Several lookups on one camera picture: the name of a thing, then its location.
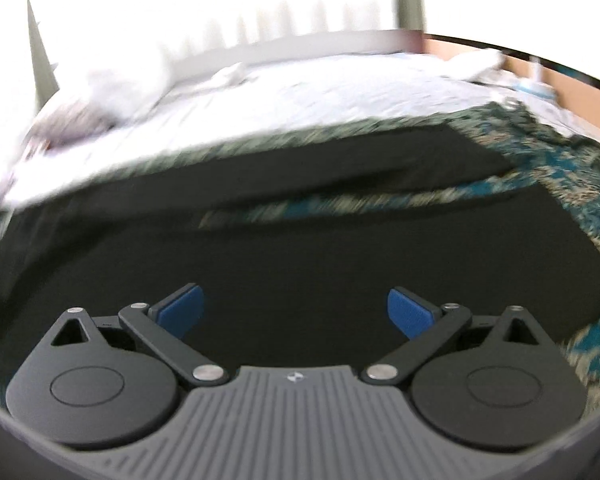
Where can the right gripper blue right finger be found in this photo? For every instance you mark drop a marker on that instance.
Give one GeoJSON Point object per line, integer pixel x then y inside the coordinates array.
{"type": "Point", "coordinates": [430, 331]}

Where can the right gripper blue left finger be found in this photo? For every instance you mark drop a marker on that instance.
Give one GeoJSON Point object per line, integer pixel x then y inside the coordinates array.
{"type": "Point", "coordinates": [160, 329]}

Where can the black pants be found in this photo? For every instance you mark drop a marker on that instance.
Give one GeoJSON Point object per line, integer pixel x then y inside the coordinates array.
{"type": "Point", "coordinates": [311, 292]}

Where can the white bed sheet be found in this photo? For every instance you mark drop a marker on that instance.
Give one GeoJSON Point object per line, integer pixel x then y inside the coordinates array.
{"type": "Point", "coordinates": [243, 103]}

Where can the teal patterned bedspread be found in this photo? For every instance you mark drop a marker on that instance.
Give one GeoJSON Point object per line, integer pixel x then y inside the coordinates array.
{"type": "Point", "coordinates": [568, 167]}

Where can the crumpled white cloth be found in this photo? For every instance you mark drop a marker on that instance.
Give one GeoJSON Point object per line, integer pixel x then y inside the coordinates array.
{"type": "Point", "coordinates": [485, 66]}

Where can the white sheer curtain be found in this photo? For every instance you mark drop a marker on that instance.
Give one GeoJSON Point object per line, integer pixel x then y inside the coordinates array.
{"type": "Point", "coordinates": [108, 40]}

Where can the wooden bed frame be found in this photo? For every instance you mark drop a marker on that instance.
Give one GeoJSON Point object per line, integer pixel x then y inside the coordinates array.
{"type": "Point", "coordinates": [576, 91]}

